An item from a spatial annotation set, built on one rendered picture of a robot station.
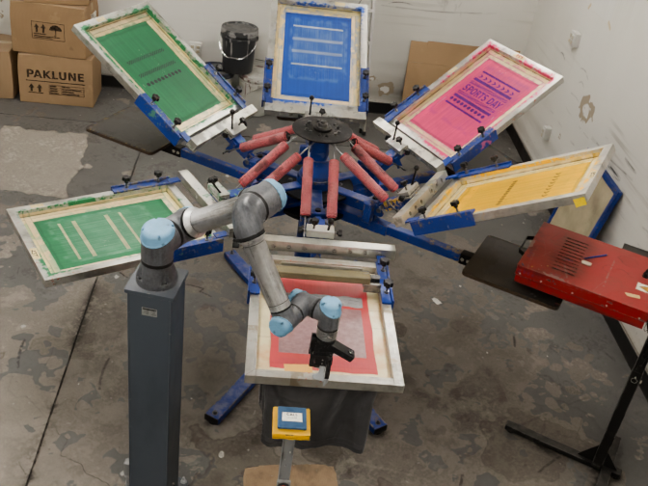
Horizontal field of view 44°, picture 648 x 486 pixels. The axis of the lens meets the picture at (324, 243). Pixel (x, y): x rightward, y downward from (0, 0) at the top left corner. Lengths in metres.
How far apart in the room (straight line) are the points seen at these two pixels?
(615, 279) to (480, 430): 1.16
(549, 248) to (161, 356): 1.80
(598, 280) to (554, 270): 0.19
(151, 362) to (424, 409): 1.75
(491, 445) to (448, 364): 0.61
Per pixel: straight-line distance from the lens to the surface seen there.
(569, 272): 3.69
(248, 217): 2.61
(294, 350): 3.14
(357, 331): 3.27
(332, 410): 3.22
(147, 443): 3.50
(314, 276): 3.36
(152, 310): 3.02
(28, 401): 4.33
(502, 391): 4.67
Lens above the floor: 2.99
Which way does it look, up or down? 33 degrees down
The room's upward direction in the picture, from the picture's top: 8 degrees clockwise
